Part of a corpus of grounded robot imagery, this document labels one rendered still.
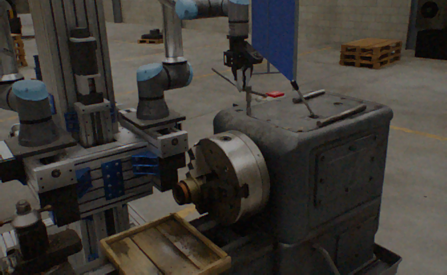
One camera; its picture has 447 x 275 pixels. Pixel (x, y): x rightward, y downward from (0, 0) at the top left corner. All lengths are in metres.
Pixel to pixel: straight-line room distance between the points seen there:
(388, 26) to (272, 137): 10.72
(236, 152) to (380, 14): 10.91
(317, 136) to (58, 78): 1.11
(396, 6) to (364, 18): 0.91
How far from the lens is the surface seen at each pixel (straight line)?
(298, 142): 1.34
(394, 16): 11.94
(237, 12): 1.50
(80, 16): 1.89
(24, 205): 1.26
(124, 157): 1.85
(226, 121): 1.58
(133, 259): 1.44
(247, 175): 1.33
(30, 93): 1.69
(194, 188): 1.35
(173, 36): 1.89
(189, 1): 1.50
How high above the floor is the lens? 1.73
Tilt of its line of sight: 20 degrees down
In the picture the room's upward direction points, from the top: 2 degrees counter-clockwise
